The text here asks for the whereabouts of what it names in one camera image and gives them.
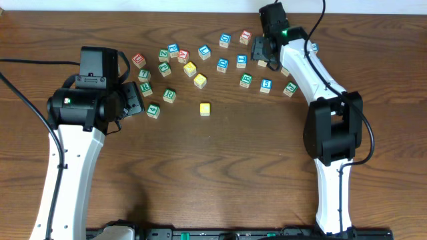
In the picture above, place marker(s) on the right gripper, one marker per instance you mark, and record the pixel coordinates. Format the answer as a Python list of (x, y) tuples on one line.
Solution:
[(259, 48)]

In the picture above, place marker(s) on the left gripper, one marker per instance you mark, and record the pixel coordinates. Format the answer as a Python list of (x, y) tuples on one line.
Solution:
[(132, 98)]

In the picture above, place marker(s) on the yellow O block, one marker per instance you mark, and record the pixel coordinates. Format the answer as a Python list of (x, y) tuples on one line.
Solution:
[(262, 63)]

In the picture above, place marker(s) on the green r block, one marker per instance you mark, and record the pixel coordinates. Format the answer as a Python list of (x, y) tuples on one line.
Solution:
[(169, 96), (146, 89)]

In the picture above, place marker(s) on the yellow C block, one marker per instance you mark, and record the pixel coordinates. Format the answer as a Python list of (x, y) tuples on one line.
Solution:
[(205, 109)]

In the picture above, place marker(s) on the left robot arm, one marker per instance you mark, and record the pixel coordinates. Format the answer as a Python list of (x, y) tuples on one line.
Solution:
[(74, 148)]

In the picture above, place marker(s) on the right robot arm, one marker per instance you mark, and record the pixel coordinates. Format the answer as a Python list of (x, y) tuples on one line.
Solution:
[(333, 127)]

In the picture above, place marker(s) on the green 4 block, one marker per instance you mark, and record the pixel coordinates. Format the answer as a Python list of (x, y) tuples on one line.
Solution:
[(153, 111)]

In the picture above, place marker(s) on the red I block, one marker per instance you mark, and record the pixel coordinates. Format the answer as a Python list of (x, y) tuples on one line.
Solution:
[(245, 37)]

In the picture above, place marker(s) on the blue I block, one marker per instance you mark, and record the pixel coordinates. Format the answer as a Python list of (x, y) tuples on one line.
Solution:
[(241, 61)]

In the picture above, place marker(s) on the green N block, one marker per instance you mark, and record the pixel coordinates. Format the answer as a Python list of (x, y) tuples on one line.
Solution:
[(285, 72)]

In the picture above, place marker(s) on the green 7 block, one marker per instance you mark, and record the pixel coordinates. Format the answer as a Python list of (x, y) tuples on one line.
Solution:
[(144, 75)]

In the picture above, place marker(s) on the green B block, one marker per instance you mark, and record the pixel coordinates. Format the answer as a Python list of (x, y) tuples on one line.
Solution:
[(245, 80)]

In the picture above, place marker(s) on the blue 5 block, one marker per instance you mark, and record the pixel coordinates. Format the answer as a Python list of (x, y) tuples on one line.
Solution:
[(266, 86)]

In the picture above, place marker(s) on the red U block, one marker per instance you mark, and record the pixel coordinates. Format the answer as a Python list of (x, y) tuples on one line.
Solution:
[(139, 60)]

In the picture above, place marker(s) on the green J block right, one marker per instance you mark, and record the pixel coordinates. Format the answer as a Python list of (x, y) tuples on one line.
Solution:
[(290, 89)]

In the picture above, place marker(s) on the green j block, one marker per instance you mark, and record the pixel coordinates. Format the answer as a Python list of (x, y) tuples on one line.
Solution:
[(290, 89), (164, 69)]

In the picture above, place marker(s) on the blue D block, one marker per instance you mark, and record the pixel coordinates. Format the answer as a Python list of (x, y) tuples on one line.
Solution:
[(222, 65)]

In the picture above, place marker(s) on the green J block left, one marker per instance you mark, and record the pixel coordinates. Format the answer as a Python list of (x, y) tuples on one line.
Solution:
[(164, 69)]

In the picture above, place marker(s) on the blue 2 block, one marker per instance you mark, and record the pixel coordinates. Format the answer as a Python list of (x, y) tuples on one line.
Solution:
[(315, 47)]

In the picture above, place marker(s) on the green Z block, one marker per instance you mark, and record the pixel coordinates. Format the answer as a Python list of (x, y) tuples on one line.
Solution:
[(164, 55)]

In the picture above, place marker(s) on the blue L block left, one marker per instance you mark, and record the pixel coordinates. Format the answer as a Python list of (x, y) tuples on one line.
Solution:
[(204, 52)]

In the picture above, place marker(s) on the yellow K block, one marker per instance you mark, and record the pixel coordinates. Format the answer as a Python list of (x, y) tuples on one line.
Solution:
[(190, 69)]

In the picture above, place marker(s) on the blue P block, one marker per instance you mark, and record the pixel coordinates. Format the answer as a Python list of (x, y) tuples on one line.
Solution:
[(173, 50)]

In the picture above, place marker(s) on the red A block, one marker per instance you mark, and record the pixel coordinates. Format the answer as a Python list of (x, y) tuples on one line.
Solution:
[(183, 56)]

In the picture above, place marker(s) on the yellow S block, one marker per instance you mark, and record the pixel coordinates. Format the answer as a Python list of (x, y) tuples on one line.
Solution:
[(200, 81)]

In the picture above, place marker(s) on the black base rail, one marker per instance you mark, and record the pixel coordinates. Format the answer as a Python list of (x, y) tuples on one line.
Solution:
[(285, 233)]

